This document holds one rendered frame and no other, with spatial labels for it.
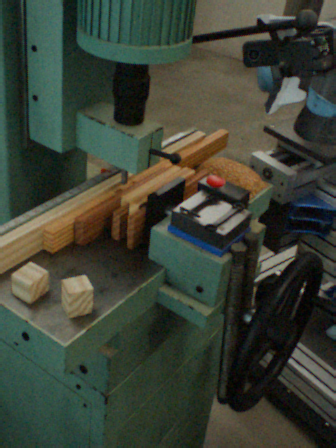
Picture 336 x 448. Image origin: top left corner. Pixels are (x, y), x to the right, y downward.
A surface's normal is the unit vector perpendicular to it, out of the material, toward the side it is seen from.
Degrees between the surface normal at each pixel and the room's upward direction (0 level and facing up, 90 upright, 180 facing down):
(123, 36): 90
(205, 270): 90
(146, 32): 90
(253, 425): 0
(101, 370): 90
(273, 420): 0
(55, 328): 0
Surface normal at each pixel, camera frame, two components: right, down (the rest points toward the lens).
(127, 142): -0.59, 0.40
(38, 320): 0.11, -0.83
